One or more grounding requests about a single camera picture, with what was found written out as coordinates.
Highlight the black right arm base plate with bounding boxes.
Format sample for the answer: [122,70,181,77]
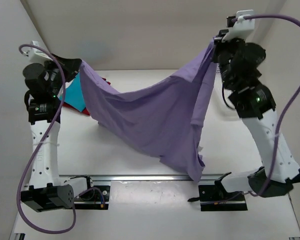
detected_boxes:
[187,182,248,212]

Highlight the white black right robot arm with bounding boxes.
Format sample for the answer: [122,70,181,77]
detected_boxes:
[184,36,300,200]

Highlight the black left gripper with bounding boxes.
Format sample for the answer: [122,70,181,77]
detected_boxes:
[42,53,82,97]

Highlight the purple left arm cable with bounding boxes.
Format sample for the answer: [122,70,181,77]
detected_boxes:
[16,44,106,235]

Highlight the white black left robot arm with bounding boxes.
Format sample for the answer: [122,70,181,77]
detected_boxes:
[20,53,95,213]

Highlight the red t shirt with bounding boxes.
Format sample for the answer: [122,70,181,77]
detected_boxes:
[62,77,112,117]

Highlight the teal t shirt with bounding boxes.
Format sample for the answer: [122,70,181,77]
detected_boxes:
[62,77,87,112]

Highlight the white plastic basket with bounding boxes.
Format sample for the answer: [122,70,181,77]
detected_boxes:
[215,63,223,85]

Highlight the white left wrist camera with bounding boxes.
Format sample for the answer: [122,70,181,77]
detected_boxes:
[21,46,52,65]

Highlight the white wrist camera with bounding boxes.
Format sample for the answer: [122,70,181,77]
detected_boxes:
[21,46,52,65]
[221,9,255,43]

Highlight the lilac t shirt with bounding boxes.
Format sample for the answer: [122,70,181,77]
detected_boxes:
[79,43,211,176]

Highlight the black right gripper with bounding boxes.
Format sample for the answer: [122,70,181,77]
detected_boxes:
[209,31,245,91]

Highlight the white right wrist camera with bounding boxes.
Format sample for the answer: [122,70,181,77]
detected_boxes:
[221,9,255,43]

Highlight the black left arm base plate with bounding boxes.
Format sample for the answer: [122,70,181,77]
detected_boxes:
[74,180,111,211]

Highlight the aluminium table rail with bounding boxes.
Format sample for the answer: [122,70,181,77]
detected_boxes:
[60,174,222,182]

